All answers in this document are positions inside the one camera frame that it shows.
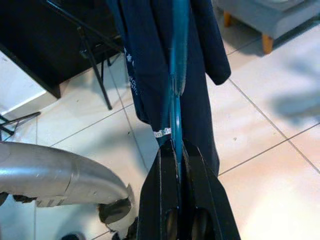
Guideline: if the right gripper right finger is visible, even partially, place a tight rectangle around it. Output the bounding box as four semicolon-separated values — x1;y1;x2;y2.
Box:
181;139;241;240

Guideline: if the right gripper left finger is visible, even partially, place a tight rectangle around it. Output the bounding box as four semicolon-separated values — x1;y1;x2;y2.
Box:
136;138;181;240

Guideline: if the dark navy shirt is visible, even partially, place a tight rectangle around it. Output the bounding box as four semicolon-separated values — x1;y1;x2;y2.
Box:
106;0;233;177

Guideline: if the blue plastic hanger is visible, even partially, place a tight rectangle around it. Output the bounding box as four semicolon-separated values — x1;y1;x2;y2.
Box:
159;0;191;213

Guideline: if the grey ottoman with wooden legs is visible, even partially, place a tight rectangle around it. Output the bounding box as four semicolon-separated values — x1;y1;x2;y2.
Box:
212;0;320;55

